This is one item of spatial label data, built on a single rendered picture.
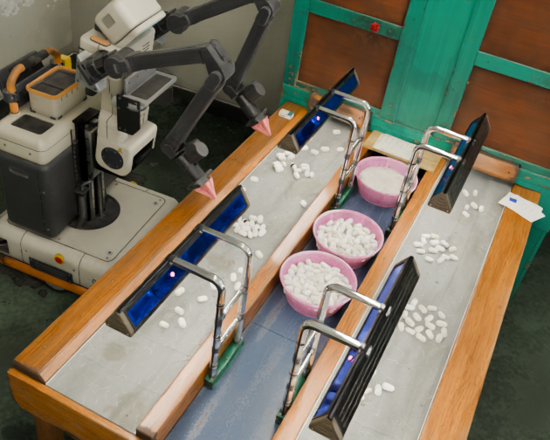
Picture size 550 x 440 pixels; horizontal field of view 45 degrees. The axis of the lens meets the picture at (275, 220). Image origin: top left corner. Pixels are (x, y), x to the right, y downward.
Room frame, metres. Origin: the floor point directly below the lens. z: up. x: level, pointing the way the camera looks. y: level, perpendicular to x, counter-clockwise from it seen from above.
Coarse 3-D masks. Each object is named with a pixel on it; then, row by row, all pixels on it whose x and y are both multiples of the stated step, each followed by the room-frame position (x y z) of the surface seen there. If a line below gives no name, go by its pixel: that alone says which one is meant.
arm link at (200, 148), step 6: (186, 144) 1.95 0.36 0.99; (192, 144) 1.92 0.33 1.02; (198, 144) 1.93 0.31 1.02; (204, 144) 1.95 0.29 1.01; (168, 150) 1.92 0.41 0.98; (180, 150) 1.92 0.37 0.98; (186, 150) 1.92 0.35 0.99; (192, 150) 1.91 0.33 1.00; (198, 150) 1.91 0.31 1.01; (204, 150) 1.93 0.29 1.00; (168, 156) 1.92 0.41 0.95; (174, 156) 1.91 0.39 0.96; (192, 156) 1.90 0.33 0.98; (198, 156) 1.90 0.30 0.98; (204, 156) 1.91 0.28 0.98
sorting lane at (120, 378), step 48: (336, 144) 2.51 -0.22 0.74; (288, 192) 2.10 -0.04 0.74; (240, 240) 1.77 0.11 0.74; (192, 288) 1.50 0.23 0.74; (96, 336) 1.24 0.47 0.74; (144, 336) 1.27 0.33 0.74; (192, 336) 1.30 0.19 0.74; (48, 384) 1.05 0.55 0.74; (96, 384) 1.08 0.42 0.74; (144, 384) 1.11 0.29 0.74
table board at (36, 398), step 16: (16, 384) 1.06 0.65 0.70; (32, 384) 1.05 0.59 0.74; (16, 400) 1.07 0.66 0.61; (32, 400) 1.04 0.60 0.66; (48, 400) 1.02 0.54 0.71; (64, 400) 1.01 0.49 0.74; (48, 416) 1.03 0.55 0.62; (64, 416) 1.01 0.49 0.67; (80, 416) 0.98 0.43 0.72; (96, 416) 0.98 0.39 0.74; (80, 432) 0.99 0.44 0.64; (96, 432) 0.97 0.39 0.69; (112, 432) 0.95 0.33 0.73; (128, 432) 0.95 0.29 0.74
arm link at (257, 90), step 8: (256, 80) 2.37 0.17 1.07; (224, 88) 2.34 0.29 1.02; (232, 88) 2.34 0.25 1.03; (240, 88) 2.39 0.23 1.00; (248, 88) 2.34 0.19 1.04; (256, 88) 2.33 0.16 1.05; (264, 88) 2.37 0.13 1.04; (232, 96) 2.33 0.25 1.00; (248, 96) 2.33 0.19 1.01; (256, 96) 2.32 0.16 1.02
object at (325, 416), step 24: (408, 264) 1.38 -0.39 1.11; (384, 288) 1.32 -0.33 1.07; (408, 288) 1.32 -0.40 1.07; (384, 312) 1.18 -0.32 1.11; (360, 336) 1.12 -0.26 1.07; (384, 336) 1.13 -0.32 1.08; (360, 360) 1.02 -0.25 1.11; (336, 384) 0.96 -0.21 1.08; (360, 384) 0.97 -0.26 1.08; (336, 408) 0.87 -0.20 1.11; (336, 432) 0.83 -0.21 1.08
